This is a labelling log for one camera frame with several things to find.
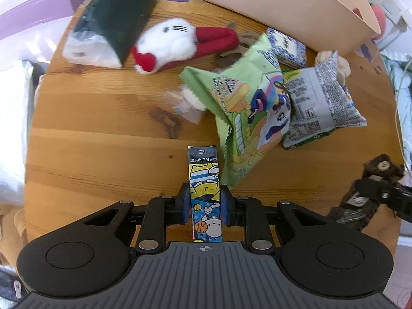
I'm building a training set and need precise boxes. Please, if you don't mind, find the brown plush hair clip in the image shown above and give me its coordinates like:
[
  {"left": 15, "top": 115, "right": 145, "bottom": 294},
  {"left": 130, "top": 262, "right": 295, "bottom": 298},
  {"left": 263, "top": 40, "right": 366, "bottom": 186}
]
[{"left": 327, "top": 154, "right": 411, "bottom": 231}]

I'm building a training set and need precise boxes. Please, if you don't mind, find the grey green snack bag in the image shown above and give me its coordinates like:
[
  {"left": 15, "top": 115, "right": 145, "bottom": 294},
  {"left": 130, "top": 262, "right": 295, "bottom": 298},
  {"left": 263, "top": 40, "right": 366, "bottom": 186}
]
[{"left": 283, "top": 53, "right": 367, "bottom": 149}]

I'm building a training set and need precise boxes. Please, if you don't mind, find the blue cartoon candy box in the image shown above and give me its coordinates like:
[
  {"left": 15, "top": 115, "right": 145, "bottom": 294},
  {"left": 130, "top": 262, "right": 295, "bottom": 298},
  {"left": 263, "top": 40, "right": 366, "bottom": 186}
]
[{"left": 188, "top": 146, "right": 222, "bottom": 243}]

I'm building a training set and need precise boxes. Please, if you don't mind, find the green cartoon snack bag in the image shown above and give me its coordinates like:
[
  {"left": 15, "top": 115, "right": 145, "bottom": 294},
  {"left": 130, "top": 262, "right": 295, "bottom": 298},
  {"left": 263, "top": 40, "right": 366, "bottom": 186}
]
[{"left": 180, "top": 34, "right": 291, "bottom": 188}]

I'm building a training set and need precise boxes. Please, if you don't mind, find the light blue cloth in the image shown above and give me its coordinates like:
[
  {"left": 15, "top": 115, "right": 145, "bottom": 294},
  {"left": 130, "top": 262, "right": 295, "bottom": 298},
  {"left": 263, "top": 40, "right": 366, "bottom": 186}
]
[{"left": 380, "top": 49, "right": 412, "bottom": 149}]

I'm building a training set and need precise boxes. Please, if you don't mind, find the beige bow hair accessory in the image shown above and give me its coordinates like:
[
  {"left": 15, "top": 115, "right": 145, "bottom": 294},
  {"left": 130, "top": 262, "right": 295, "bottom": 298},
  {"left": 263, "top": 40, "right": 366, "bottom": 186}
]
[{"left": 315, "top": 50, "right": 351, "bottom": 86}]

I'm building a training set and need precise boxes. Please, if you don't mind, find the pink burger toy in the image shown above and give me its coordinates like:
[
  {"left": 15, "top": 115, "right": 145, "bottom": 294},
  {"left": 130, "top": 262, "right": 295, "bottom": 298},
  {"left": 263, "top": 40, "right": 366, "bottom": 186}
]
[{"left": 338, "top": 0, "right": 387, "bottom": 44}]

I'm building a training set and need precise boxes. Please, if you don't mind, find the blue white patterned box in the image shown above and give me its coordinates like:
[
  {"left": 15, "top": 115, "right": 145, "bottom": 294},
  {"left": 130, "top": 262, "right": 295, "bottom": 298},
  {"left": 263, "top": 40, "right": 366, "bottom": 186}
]
[{"left": 266, "top": 27, "right": 307, "bottom": 69}]

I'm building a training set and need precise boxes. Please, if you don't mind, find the clear plastic wrapped item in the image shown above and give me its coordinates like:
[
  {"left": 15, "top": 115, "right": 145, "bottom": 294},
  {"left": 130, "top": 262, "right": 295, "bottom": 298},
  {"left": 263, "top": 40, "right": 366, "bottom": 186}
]
[{"left": 164, "top": 84, "right": 207, "bottom": 124}]

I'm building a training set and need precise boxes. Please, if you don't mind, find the beige plastic storage bin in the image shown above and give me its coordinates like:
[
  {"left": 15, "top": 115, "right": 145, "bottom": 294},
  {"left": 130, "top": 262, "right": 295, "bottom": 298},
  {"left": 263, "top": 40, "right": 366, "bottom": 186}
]
[{"left": 205, "top": 0, "right": 381, "bottom": 55}]

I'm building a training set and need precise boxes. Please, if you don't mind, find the white red plush toy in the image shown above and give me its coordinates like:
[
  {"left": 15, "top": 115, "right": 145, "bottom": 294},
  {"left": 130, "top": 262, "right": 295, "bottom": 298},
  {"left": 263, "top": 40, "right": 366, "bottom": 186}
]
[{"left": 131, "top": 18, "right": 239, "bottom": 75}]

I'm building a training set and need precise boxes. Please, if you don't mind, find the dark green tissue pack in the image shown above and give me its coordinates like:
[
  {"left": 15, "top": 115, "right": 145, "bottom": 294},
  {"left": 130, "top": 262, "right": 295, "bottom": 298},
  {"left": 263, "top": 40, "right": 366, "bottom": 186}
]
[{"left": 62, "top": 0, "right": 157, "bottom": 68}]

